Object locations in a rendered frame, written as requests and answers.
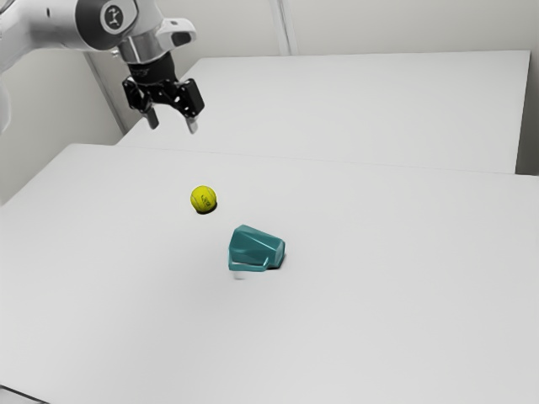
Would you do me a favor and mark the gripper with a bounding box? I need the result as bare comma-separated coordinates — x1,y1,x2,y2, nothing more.
121,56,206,136

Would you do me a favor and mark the yellow tennis ball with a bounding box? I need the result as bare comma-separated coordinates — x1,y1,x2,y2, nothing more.
189,185,218,213

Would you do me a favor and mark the teal faceted mug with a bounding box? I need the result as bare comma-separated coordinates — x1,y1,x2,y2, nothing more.
227,224,288,273

